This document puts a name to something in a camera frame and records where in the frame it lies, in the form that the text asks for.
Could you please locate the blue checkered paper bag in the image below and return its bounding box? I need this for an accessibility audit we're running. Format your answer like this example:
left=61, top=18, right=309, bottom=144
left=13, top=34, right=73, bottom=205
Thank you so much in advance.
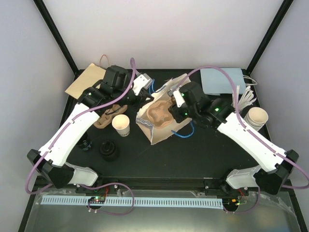
left=136, top=74, right=192, bottom=145

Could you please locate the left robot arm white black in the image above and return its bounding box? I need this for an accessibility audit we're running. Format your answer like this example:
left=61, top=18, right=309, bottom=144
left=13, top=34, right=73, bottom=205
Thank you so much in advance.
left=27, top=65, right=153, bottom=193

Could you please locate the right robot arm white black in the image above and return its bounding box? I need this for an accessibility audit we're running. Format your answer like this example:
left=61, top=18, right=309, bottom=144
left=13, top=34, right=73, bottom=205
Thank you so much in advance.
left=168, top=82, right=299, bottom=195

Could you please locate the white paper coffee cup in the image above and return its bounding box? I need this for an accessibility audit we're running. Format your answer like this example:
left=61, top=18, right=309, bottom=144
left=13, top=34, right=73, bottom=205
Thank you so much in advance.
left=112, top=114, right=130, bottom=137

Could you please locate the brown cardboard cup carrier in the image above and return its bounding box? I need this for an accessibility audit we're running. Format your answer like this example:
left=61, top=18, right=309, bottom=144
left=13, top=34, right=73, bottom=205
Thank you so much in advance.
left=94, top=104, right=127, bottom=129

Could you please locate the light blue paper bag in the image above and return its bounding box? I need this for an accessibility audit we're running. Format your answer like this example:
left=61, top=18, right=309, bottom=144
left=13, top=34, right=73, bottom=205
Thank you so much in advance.
left=200, top=68, right=247, bottom=96

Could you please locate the brown kraft paper bag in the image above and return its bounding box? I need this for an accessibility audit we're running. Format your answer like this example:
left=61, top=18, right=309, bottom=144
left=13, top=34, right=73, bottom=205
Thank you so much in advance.
left=65, top=54, right=110, bottom=99

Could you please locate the stack of black lids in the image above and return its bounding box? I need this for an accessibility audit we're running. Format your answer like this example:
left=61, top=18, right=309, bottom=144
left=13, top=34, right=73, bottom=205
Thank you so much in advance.
left=99, top=140, right=120, bottom=162

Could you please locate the single black lid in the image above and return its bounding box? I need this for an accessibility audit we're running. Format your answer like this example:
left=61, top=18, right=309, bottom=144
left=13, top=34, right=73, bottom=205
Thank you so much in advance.
left=76, top=134, right=92, bottom=151

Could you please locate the stack of paper cups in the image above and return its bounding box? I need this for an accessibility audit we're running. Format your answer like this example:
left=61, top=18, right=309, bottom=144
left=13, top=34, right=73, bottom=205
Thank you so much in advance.
left=244, top=107, right=268, bottom=131

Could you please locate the small electronics board right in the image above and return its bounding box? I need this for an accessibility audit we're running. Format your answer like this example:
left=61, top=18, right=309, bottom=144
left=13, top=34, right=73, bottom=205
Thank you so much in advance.
left=223, top=198, right=248, bottom=207

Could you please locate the small electronics board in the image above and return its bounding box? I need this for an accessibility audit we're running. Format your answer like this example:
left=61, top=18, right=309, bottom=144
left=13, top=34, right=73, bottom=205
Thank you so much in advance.
left=223, top=198, right=248, bottom=207
left=87, top=196, right=106, bottom=205

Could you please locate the small electronics board left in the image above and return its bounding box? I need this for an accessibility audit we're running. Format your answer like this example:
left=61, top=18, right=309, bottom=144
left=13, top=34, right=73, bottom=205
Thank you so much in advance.
left=87, top=196, right=106, bottom=205

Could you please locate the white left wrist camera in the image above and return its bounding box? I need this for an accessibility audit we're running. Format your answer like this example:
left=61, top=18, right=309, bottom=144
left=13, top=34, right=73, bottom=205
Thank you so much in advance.
left=132, top=73, right=153, bottom=96

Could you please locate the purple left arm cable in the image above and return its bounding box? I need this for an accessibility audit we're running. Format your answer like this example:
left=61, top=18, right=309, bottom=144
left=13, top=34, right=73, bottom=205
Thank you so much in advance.
left=25, top=57, right=143, bottom=195

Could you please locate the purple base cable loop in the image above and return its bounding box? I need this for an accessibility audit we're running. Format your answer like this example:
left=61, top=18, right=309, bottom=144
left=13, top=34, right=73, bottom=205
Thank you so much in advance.
left=87, top=182, right=135, bottom=216

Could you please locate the light blue slotted cable duct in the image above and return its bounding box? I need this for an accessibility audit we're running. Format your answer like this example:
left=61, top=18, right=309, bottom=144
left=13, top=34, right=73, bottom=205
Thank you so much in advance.
left=41, top=195, right=223, bottom=209

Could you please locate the left black frame post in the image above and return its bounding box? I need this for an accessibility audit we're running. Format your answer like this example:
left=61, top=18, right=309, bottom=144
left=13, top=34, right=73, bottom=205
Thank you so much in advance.
left=33, top=0, right=79, bottom=75

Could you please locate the black frame post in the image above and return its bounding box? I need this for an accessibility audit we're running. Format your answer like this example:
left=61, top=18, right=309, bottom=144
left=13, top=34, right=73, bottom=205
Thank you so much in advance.
left=246, top=0, right=294, bottom=75
left=33, top=0, right=79, bottom=75

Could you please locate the right black frame post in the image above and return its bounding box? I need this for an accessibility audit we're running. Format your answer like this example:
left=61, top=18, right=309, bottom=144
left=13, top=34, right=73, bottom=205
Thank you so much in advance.
left=246, top=0, right=294, bottom=75

